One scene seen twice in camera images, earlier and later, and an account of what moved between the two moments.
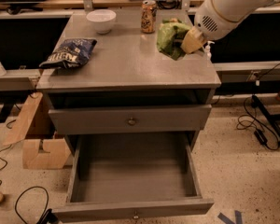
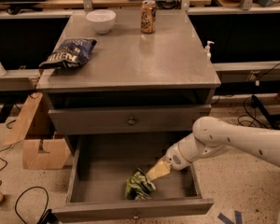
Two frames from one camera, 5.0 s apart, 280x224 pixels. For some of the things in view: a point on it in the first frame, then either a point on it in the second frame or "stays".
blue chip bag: [71, 53] stays
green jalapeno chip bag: [170, 38] to [139, 188]
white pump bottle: [207, 49] stays
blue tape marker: [227, 220] stays
